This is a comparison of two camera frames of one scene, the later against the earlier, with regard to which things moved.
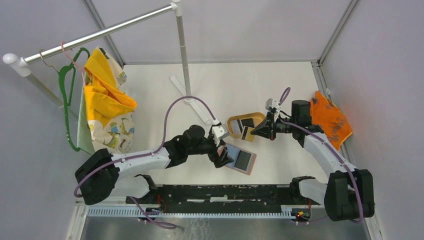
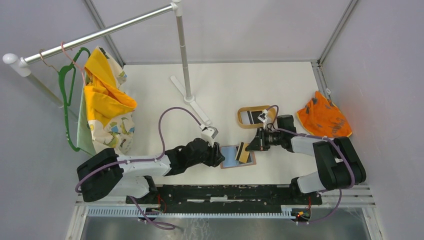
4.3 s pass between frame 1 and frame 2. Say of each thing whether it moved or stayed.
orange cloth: stayed
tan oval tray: moved
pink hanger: stayed
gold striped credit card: moved
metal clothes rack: stayed
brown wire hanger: stayed
